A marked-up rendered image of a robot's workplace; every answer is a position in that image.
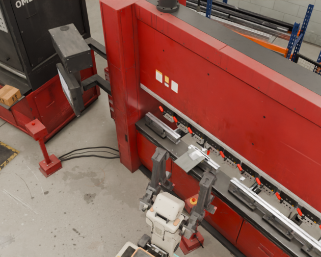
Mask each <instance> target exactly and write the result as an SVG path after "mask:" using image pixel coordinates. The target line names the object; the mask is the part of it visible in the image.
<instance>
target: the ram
mask: <svg viewBox="0 0 321 257"><path fill-rule="evenodd" d="M137 26H138V45H139V65H140V83H141V84H142V85H144V86H145V87H147V88H148V89H149V90H151V91H152V92H154V93H155V94H156V95H158V96H159V97H160V98H162V99H163V100H165V101H166V102H167V103H169V104H170V105H172V106H173V107H174V108H176V109H177V110H178V111H180V112H181V113H182V114H184V115H185V116H187V117H188V118H189V119H191V120H192V121H194V122H195V123H197V124H198V125H199V126H201V127H202V128H204V129H205V130H206V131H208V132H209V133H210V134H212V135H213V136H215V137H216V138H217V139H219V140H220V141H222V142H223V143H224V144H226V145H227V146H228V147H230V148H231V149H233V150H234V151H235V152H237V153H238V154H239V155H241V156H242V157H243V158H245V159H246V160H248V161H249V162H250V163H252V164H253V165H255V166H256V167H257V168H259V169H260V170H261V171H263V172H264V173H266V174H267V175H268V176H270V177H271V178H273V179H274V180H275V181H277V182H278V183H279V184H281V185H282V186H284V187H285V188H286V189H288V190H289V191H290V192H292V193H293V194H295V195H296V196H297V197H299V198H300V199H301V200H303V201H305V202H306V203H307V204H309V205H310V206H311V207H313V208H314V209H316V210H317V211H318V212H320V213H321V127H320V126H319V125H317V124H315V123H313V122H312V121H310V120H308V119H307V118H305V117H303V116H302V115H300V114H298V113H297V112H295V111H293V110H291V109H290V108H288V107H286V106H285V105H283V104H281V103H279V102H278V101H276V100H274V99H273V98H271V97H269V96H268V95H266V94H264V93H263V92H261V91H259V90H257V89H256V88H254V87H252V86H251V85H249V84H247V83H246V82H244V81H242V80H241V79H239V78H237V77H236V76H234V75H232V74H230V73H229V72H227V71H225V70H224V69H222V68H220V67H219V66H218V65H216V64H214V63H212V62H210V61H209V60H207V59H205V58H204V57H202V56H200V55H198V54H197V53H195V52H193V51H192V50H190V49H188V48H187V47H185V46H183V45H182V44H180V43H178V42H177V41H175V40H173V39H171V38H170V37H168V36H166V35H165V34H163V33H161V32H160V31H158V30H156V29H155V28H153V27H151V26H149V25H148V24H146V23H144V22H143V21H141V20H139V19H137ZM156 70H158V71H159V72H161V73H162V83H161V82H160V81H158V80H157V79H156ZM165 76H167V77H168V78H169V83H167V82H165ZM172 80H173V81H174V82H176V83H177V84H178V93H176V92H175V91H173V90H172V89H171V81H172ZM165 83H167V84H168V85H169V87H167V86H166V85H165ZM141 88H142V89H144V90H145V91H146V92H148V93H149V94H150V95H152V96H153V97H155V98H156V99H157V100H159V101H160V102H161V103H163V104H164V105H165V106H167V107H168V108H169V109H171V110H172V111H174V112H175V113H176V114H178V115H179V116H180V117H182V118H183V119H184V120H186V121H187V122H189V123H190V124H191V125H193V126H194V127H195V128H197V129H198V130H200V131H201V132H202V133H204V134H205V135H206V136H208V137H209V138H211V139H212V140H213V141H215V142H216V143H217V144H219V145H220V146H222V147H223V148H224V149H226V150H227V151H228V152H230V153H231V154H232V155H234V156H235V157H237V158H238V159H239V160H241V161H242V162H243V163H245V164H246V165H248V166H249V167H250V168H252V169H253V170H254V171H256V172H257V173H258V174H260V175H261V176H263V177H264V178H265V179H267V180H268V181H269V182H271V183H272V184H273V185H275V186H276V187H277V188H279V189H280V190H282V191H283V192H284V193H286V194H287V195H288V196H290V197H291V198H292V199H294V200H295V201H297V202H298V203H299V204H301V205H302V206H303V207H305V208H306V209H308V210H309V211H310V212H312V213H313V214H314V215H316V216H317V217H318V218H320V219H321V216H320V215H318V214H317V213H316V212H314V211H313V210H311V209H310V208H308V207H307V206H306V205H304V204H303V203H301V202H300V201H299V200H297V199H296V198H295V197H293V196H292V195H290V194H289V193H288V192H286V191H285V190H284V189H282V188H281V187H279V186H278V185H277V184H276V183H274V182H273V181H271V180H270V179H269V178H267V177H266V176H265V175H263V174H262V173H260V172H259V171H258V170H256V169H255V168H254V167H252V166H251V165H249V164H248V163H247V162H245V161H244V160H243V159H241V158H240V157H238V156H237V155H236V154H234V153H233V152H231V151H230V150H229V149H227V148H226V147H225V146H223V145H222V144H221V143H219V142H218V141H217V140H215V139H214V138H212V137H211V136H210V135H208V134H207V133H206V132H204V131H203V130H201V129H200V128H198V127H197V126H196V125H194V124H193V123H191V122H190V121H189V120H187V119H186V118H185V117H183V116H182V115H180V114H179V113H178V112H176V111H175V110H174V109H172V108H171V107H170V106H168V105H167V104H166V103H164V102H163V101H161V100H160V99H159V98H157V97H156V96H155V95H153V94H152V93H150V92H149V91H148V90H146V89H145V88H144V87H142V86H141Z"/></svg>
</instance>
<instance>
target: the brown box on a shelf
mask: <svg viewBox="0 0 321 257"><path fill-rule="evenodd" d="M23 98H25V96H24V95H22V94H21V93H20V91H19V89H17V88H14V87H12V86H9V85H5V86H4V87H2V88H1V89H0V106H2V107H4V108H5V109H7V110H8V109H10V108H11V107H12V106H14V105H15V104H17V103H18V102H19V101H21V100H22V99H23Z"/></svg>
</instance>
